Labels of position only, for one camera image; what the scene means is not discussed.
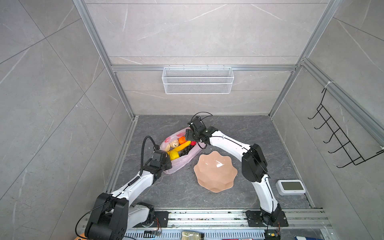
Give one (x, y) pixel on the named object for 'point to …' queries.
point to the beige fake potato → (167, 148)
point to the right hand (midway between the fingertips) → (190, 134)
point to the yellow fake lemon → (173, 155)
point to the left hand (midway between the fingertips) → (166, 157)
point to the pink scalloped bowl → (215, 172)
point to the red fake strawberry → (193, 143)
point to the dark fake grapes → (185, 151)
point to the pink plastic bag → (182, 162)
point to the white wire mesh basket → (197, 80)
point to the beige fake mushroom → (174, 143)
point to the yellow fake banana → (181, 147)
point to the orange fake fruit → (182, 139)
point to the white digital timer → (290, 187)
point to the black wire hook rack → (346, 146)
